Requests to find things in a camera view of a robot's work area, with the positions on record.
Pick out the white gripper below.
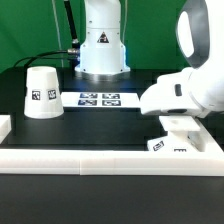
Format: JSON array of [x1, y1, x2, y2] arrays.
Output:
[[140, 68, 202, 116]]

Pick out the white lamp base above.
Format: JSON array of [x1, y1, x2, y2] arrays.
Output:
[[147, 116, 200, 153]]

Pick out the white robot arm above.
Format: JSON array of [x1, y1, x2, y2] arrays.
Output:
[[75, 0, 224, 118]]

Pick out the white lamp shade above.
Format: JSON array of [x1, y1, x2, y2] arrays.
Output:
[[24, 66, 64, 119]]

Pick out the white marker sheet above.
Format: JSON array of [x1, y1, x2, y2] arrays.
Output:
[[61, 92, 140, 108]]

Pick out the white fence wall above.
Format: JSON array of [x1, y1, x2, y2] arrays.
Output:
[[0, 117, 224, 176]]

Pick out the black cable with connector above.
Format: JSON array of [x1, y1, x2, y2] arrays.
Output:
[[13, 48, 80, 68]]

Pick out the grey thin cable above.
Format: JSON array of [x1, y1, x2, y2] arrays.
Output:
[[51, 0, 65, 68]]

